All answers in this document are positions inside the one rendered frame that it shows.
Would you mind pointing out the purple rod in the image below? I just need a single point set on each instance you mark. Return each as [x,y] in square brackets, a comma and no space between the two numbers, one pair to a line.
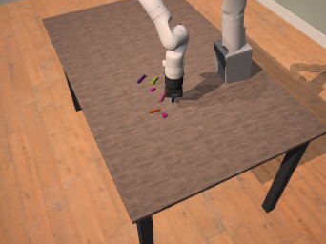
[141,78]

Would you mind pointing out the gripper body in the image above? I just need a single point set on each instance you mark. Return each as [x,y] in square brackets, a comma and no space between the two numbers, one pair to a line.
[173,81]

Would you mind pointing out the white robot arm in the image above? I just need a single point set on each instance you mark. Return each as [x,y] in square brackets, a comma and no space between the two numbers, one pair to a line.
[176,39]

